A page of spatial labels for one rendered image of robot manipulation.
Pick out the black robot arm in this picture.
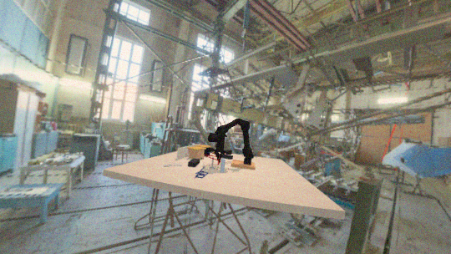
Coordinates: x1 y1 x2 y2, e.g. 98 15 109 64
208 119 255 165

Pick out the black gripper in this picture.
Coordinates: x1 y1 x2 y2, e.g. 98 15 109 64
207 142 232 162

